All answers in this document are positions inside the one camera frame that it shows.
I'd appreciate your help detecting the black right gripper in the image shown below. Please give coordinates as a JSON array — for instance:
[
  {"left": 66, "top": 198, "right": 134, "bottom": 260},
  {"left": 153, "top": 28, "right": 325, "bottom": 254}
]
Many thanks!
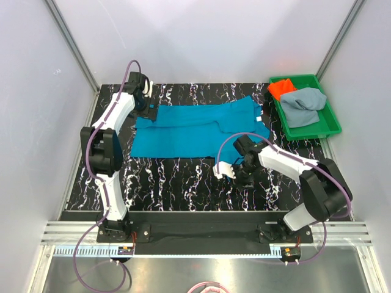
[{"left": 225, "top": 160, "right": 259, "bottom": 192}]

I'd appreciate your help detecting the blue t shirt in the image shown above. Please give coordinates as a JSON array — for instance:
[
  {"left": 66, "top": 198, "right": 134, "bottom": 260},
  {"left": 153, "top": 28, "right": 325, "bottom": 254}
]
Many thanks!
[{"left": 130, "top": 96, "right": 270, "bottom": 164}]

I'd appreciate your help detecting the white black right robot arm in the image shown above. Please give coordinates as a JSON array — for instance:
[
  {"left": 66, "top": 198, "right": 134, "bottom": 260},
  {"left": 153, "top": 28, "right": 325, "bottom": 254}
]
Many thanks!
[{"left": 232, "top": 135, "right": 353, "bottom": 243}]

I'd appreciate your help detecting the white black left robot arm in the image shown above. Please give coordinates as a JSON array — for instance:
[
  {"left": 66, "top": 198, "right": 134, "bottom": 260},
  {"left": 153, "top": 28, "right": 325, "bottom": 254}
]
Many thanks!
[{"left": 80, "top": 71, "right": 158, "bottom": 242}]

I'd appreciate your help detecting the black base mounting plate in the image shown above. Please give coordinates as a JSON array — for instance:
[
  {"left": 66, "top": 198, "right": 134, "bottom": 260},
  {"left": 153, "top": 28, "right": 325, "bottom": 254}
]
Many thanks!
[{"left": 97, "top": 222, "right": 313, "bottom": 244}]

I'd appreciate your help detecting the grey t shirt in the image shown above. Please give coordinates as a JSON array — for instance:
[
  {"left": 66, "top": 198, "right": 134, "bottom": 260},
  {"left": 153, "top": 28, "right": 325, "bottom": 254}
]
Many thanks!
[{"left": 280, "top": 87, "right": 327, "bottom": 128}]

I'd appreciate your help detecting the orange t shirt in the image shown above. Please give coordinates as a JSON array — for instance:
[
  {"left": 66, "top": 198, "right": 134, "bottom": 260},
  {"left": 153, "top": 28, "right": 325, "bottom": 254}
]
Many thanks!
[{"left": 268, "top": 79, "right": 297, "bottom": 101}]

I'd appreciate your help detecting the green plastic tray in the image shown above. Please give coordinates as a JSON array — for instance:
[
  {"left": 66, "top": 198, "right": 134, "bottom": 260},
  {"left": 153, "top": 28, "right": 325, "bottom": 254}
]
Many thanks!
[{"left": 269, "top": 74, "right": 342, "bottom": 141}]

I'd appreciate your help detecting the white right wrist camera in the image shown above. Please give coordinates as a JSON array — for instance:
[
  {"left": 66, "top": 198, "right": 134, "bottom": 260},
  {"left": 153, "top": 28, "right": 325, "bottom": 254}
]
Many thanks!
[{"left": 213, "top": 162, "right": 236, "bottom": 179}]

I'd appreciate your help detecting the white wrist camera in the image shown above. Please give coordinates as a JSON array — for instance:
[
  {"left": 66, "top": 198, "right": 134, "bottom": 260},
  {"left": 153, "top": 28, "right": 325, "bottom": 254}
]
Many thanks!
[
  {"left": 213, "top": 162, "right": 236, "bottom": 179},
  {"left": 143, "top": 80, "right": 153, "bottom": 98}
]

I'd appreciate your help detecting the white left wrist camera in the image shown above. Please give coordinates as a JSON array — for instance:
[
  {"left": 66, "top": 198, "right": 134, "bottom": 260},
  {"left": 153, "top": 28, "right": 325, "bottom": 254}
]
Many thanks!
[{"left": 143, "top": 80, "right": 153, "bottom": 98}]

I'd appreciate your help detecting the pink cable loop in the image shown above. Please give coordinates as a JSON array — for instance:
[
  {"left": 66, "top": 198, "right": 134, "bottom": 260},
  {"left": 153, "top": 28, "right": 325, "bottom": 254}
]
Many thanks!
[{"left": 186, "top": 281, "right": 230, "bottom": 293}]

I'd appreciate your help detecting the aluminium frame rail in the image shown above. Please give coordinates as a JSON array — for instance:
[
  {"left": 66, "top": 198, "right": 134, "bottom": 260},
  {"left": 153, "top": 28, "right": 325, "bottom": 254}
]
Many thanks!
[{"left": 41, "top": 221, "right": 371, "bottom": 246}]

